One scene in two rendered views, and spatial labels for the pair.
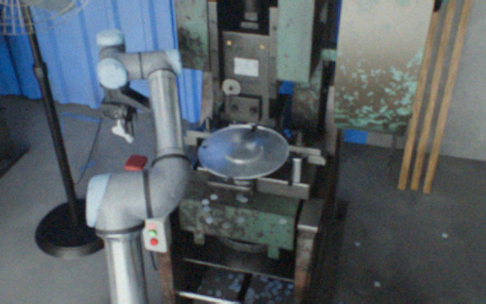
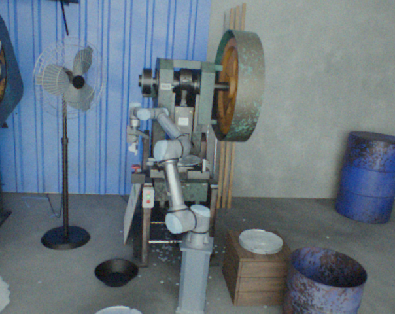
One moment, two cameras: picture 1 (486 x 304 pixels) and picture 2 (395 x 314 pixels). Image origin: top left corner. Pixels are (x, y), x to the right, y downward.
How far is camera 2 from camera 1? 1.47 m
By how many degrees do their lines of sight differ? 32
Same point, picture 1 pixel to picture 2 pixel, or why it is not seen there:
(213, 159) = not seen: hidden behind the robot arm
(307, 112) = (195, 151)
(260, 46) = (189, 112)
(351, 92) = (239, 112)
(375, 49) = (248, 95)
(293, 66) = (205, 117)
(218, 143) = not seen: hidden behind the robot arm
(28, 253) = (42, 250)
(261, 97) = (189, 134)
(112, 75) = (146, 114)
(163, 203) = (187, 148)
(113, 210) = (171, 150)
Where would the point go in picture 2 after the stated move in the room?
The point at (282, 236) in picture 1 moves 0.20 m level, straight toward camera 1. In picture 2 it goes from (201, 195) to (212, 205)
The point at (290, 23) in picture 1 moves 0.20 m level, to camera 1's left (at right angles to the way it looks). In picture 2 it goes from (204, 99) to (178, 99)
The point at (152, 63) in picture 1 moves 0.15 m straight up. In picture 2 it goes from (159, 111) to (160, 88)
